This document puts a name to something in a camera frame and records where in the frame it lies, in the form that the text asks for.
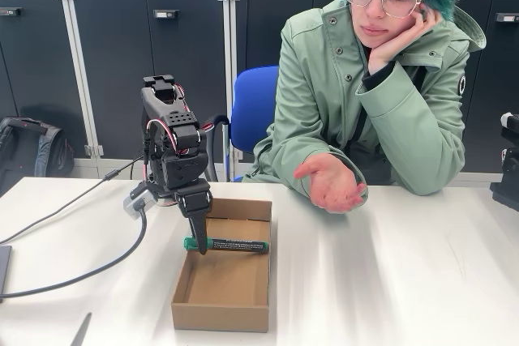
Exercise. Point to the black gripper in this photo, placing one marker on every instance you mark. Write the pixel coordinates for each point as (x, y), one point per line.
(195, 202)

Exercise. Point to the green black marker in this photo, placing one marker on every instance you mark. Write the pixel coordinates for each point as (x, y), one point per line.
(243, 245)

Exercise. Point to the right forearm green sleeve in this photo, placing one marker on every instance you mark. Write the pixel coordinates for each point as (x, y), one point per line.
(284, 167)

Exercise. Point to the idle black robot arm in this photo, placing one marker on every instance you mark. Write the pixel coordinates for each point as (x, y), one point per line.
(509, 196)

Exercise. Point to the left forearm green sleeve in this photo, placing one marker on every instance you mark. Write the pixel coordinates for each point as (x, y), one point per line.
(409, 119)

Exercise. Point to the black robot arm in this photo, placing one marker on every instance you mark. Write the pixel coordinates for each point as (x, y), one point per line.
(162, 107)

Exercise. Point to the person in green jacket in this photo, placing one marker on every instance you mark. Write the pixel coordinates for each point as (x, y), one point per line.
(324, 78)

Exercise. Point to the seated person's right hand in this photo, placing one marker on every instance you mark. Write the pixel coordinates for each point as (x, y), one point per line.
(330, 184)

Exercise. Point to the seated person's left hand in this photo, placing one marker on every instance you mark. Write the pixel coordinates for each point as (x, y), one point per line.
(398, 47)

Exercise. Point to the brown cardboard box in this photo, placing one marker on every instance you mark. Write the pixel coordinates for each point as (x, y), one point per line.
(227, 281)

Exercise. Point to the blue chair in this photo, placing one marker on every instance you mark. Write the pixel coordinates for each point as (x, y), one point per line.
(251, 111)

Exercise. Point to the grey scissors blade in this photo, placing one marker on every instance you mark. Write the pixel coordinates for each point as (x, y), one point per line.
(81, 331)

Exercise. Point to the black backpack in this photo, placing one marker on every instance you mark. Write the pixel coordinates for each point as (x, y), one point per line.
(32, 151)

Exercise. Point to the grey USB hub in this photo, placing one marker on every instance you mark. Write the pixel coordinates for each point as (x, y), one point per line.
(5, 273)

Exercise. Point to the dark grey cabinet door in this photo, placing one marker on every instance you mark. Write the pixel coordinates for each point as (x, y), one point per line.
(494, 78)
(121, 38)
(32, 58)
(259, 30)

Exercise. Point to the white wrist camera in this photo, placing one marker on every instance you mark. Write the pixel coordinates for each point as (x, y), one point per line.
(138, 202)

